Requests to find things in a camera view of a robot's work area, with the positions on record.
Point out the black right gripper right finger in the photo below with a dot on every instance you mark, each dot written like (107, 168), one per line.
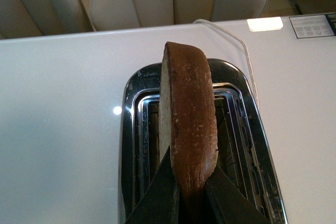
(225, 204)

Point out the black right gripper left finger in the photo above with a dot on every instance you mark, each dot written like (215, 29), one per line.
(160, 203)

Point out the brown bread slice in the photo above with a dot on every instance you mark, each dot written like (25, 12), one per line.
(187, 122)

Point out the cream chrome two-slot toaster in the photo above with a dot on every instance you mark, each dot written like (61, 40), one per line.
(244, 154)

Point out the black white info label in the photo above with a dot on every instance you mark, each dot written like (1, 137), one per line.
(313, 26)

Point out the beige chair on left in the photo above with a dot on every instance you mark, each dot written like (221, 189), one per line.
(31, 18)

